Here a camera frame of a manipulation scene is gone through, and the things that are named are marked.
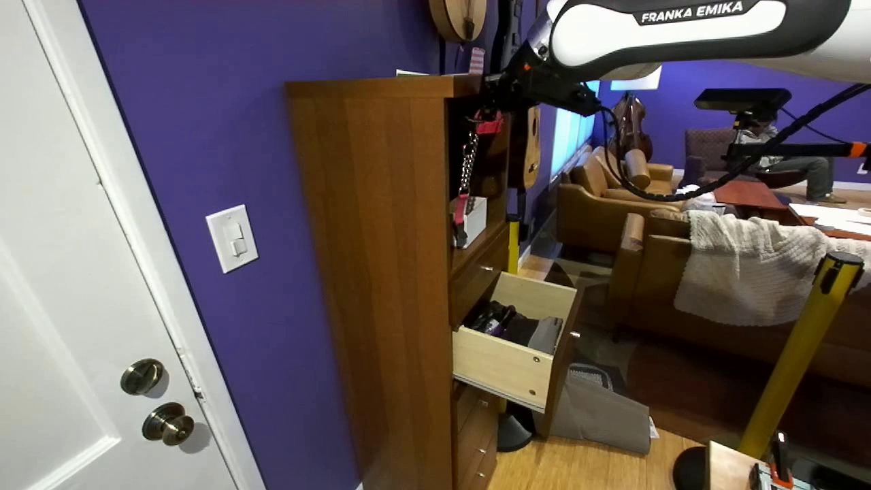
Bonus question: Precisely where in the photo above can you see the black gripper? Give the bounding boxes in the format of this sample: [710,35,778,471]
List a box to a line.
[482,49,603,118]

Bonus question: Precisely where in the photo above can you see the pink straps with chains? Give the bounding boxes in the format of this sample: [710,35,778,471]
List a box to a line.
[449,106,506,248]

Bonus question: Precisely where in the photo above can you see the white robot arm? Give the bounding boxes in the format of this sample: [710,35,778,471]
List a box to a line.
[482,0,871,115]

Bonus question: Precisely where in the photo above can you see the brown wooden shelf cabinet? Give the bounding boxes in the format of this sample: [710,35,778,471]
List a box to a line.
[286,77,506,490]

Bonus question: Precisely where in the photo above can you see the black items in drawer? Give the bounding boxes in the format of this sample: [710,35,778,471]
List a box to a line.
[464,302,539,346]

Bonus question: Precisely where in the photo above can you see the open wooden drawer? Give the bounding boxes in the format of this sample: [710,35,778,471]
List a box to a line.
[452,273,582,437]

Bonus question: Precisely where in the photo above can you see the bright window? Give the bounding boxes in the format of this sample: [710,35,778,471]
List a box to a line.
[551,109,596,177]

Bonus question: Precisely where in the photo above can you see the white cardboard box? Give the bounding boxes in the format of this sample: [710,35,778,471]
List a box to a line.
[452,194,487,250]

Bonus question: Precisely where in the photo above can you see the brown leather armchair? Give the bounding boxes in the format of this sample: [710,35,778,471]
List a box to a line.
[557,148,667,254]

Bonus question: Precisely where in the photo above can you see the white cloth on sofa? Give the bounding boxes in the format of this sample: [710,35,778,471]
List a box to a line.
[672,212,871,328]

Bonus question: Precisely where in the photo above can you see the grey bag on floor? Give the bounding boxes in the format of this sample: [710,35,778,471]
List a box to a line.
[548,362,656,457]

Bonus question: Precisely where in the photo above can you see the yellow tripod pole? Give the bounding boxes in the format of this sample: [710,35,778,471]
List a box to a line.
[738,254,863,457]

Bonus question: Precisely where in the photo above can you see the brass deadbolt knob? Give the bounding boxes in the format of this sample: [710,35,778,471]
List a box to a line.
[121,360,169,395]

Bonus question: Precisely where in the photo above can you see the brass door knob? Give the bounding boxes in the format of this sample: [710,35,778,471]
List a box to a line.
[143,404,193,448]

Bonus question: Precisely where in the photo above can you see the white door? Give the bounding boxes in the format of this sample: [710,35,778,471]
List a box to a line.
[0,0,264,490]

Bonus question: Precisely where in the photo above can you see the round wooden wall decor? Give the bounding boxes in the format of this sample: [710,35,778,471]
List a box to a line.
[427,0,487,43]

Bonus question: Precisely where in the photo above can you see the black camera on stand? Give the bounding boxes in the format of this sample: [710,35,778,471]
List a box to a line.
[694,88,793,125]

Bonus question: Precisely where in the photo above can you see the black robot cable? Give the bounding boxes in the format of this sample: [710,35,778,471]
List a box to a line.
[596,81,871,204]

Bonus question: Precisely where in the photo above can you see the white light switch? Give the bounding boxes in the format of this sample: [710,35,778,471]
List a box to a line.
[208,204,260,276]

